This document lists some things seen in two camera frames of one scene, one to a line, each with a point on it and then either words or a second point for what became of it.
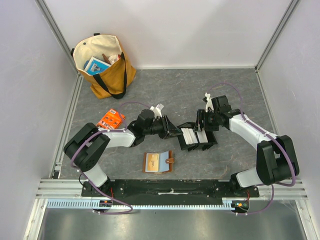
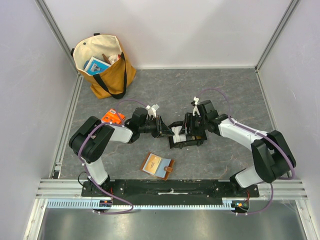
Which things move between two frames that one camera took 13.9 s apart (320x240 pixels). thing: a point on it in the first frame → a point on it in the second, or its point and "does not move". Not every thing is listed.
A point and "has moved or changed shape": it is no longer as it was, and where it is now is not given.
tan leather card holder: (157, 163) has moved or changed shape
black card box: (212, 139) → (193, 136)
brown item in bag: (106, 58) does not move
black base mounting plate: (170, 189) does not move
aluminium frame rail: (71, 112) does not move
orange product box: (111, 120) does not move
